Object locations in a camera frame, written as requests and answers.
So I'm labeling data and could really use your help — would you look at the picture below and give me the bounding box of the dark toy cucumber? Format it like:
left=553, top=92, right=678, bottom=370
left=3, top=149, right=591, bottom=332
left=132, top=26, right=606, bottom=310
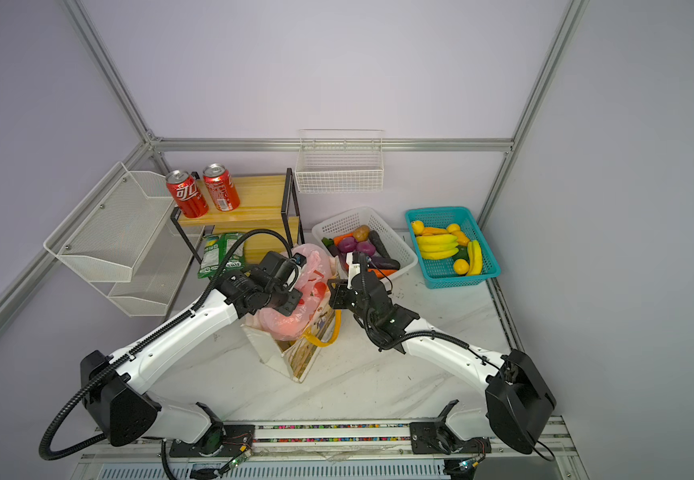
left=369, top=230, right=391, bottom=259

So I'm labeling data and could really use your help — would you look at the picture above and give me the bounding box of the red cola can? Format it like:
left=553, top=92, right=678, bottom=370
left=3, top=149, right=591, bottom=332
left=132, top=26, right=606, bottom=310
left=166, top=170, right=209, bottom=218
left=203, top=163, right=241, bottom=212

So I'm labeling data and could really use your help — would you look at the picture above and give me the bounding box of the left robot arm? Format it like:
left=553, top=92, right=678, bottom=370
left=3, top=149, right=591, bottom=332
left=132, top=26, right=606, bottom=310
left=38, top=248, right=307, bottom=461

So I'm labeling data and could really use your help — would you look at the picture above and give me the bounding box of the white canvas tote bag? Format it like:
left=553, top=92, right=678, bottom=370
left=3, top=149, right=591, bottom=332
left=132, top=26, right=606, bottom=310
left=242, top=293, right=342, bottom=383

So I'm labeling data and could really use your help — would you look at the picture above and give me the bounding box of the brown toy potato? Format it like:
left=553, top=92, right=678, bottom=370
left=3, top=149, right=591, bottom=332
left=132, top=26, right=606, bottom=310
left=352, top=225, right=371, bottom=242

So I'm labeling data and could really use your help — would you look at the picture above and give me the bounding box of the wooden black-frame shelf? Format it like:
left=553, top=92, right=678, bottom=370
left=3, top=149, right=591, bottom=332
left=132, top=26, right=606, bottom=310
left=170, top=170, right=305, bottom=260

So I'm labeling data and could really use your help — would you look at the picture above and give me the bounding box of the purple toy onion right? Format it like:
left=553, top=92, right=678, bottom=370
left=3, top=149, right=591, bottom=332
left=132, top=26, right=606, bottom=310
left=356, top=241, right=377, bottom=257

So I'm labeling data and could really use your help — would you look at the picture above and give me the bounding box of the red cola can right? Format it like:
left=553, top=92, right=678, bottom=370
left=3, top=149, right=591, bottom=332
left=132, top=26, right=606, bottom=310
left=203, top=163, right=241, bottom=212

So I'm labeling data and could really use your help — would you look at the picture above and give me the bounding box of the red cola can left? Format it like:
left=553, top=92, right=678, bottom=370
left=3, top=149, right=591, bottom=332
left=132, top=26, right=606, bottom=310
left=166, top=170, right=209, bottom=218

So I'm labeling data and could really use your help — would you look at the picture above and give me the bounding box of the yellow toy banana right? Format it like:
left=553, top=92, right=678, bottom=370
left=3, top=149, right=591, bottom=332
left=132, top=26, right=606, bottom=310
left=467, top=240, right=484, bottom=276

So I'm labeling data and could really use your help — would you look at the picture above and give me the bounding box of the yellow toy lemon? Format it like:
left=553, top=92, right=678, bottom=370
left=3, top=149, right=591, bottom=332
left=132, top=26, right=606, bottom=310
left=411, top=220, right=425, bottom=236
left=453, top=259, right=470, bottom=276

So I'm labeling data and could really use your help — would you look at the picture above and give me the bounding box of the purple toy onion left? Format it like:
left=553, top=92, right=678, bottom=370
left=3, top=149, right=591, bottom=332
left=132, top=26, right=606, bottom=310
left=337, top=236, right=358, bottom=254

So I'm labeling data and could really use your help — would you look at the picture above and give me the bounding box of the white mesh tiered rack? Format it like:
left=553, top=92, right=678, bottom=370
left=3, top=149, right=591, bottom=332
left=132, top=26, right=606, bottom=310
left=44, top=163, right=204, bottom=317

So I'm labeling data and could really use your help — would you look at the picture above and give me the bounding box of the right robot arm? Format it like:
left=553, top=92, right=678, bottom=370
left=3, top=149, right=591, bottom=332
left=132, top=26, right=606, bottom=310
left=328, top=272, right=557, bottom=454

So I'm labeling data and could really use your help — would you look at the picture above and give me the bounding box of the orange toy carrot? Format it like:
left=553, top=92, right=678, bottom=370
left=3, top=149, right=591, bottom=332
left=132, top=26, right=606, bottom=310
left=369, top=268, right=396, bottom=278

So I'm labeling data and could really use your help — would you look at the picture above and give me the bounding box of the green snack bag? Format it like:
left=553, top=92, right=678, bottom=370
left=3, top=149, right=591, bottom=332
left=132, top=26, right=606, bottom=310
left=198, top=232, right=246, bottom=279

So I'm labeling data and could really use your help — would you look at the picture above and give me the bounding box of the teal plastic basket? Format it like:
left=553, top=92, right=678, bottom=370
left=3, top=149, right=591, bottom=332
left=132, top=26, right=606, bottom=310
left=406, top=206, right=501, bottom=289

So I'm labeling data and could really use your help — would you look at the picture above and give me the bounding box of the pink plastic grocery bag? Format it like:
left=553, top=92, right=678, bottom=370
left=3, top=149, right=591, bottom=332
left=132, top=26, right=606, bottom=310
left=255, top=242, right=335, bottom=341

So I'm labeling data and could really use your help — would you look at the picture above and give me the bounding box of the white wire wall basket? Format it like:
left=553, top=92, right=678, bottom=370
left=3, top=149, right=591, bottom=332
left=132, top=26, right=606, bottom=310
left=294, top=129, right=385, bottom=194

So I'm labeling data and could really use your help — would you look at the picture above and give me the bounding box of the white plastic basket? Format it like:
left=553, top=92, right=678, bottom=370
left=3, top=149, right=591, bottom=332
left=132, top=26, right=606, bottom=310
left=312, top=206, right=420, bottom=283

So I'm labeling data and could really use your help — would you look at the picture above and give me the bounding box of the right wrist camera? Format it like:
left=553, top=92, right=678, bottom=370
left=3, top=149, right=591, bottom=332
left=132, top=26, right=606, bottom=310
left=346, top=251, right=368, bottom=287

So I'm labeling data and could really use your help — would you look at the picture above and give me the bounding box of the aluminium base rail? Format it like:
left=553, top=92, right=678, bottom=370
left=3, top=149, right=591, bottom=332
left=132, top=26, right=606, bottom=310
left=72, top=417, right=589, bottom=479

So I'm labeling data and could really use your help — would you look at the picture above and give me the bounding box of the purple toy eggplant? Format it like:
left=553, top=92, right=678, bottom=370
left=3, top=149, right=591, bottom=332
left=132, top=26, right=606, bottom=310
left=370, top=256, right=402, bottom=270

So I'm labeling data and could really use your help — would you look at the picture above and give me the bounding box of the purple toy onion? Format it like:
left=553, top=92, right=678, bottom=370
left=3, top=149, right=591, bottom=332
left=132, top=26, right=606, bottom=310
left=356, top=241, right=377, bottom=257
left=337, top=236, right=358, bottom=254

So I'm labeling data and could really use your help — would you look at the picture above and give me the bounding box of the yellow toy banana bunch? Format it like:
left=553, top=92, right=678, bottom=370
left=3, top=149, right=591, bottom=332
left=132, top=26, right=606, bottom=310
left=416, top=234, right=459, bottom=260

